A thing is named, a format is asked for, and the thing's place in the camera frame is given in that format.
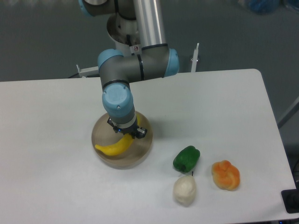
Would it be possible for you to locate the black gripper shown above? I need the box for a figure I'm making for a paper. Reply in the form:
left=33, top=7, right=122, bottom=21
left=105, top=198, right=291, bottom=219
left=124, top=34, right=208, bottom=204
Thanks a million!
left=107, top=117, right=147, bottom=139

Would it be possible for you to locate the yellow toy banana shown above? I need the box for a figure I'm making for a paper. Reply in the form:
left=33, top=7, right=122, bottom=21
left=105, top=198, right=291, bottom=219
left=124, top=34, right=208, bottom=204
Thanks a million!
left=92, top=113, right=135, bottom=156

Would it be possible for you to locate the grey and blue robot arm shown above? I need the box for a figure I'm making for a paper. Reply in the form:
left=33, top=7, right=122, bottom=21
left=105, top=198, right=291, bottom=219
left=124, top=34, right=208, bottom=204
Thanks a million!
left=78, top=0, right=179, bottom=139

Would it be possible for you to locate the beige round plate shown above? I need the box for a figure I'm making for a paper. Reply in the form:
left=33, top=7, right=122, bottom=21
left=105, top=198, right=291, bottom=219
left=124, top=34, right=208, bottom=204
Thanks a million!
left=92, top=112, right=153, bottom=169

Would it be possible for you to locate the green toy bell pepper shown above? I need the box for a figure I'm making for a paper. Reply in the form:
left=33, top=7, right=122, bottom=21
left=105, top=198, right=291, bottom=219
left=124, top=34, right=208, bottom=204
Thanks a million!
left=173, top=146, right=200, bottom=173

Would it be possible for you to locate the white toy pear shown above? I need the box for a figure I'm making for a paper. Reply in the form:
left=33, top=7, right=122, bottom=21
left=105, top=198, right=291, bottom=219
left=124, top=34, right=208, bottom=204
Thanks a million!
left=172, top=172, right=197, bottom=207

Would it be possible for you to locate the orange toy bread knot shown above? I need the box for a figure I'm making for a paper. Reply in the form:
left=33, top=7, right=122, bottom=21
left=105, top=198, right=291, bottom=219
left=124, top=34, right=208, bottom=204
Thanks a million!
left=212, top=160, right=240, bottom=191

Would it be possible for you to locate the grey metal table leg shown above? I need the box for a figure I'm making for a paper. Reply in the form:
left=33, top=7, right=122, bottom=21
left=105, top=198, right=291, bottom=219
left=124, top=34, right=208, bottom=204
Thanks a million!
left=277, top=97, right=299, bottom=129

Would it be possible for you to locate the black device at table edge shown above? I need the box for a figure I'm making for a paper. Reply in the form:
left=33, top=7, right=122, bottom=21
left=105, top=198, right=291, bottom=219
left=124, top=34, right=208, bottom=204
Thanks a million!
left=281, top=189, right=299, bottom=214

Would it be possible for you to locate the blue plastic bag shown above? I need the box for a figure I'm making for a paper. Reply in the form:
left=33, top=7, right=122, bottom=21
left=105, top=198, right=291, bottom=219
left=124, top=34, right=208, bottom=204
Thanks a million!
left=247, top=0, right=280, bottom=14

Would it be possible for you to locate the white metal frame bracket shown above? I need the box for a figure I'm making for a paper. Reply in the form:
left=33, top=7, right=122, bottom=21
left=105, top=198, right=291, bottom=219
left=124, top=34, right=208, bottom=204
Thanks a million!
left=76, top=64, right=99, bottom=77

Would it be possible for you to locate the white upright metal bracket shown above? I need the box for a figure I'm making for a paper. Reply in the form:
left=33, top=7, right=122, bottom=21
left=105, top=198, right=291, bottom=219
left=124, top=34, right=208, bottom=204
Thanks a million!
left=191, top=42, right=199, bottom=72

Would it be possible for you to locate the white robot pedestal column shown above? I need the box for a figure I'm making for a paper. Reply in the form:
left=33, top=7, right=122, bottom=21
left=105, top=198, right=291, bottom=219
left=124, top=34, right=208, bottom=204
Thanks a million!
left=107, top=13, right=142, bottom=56

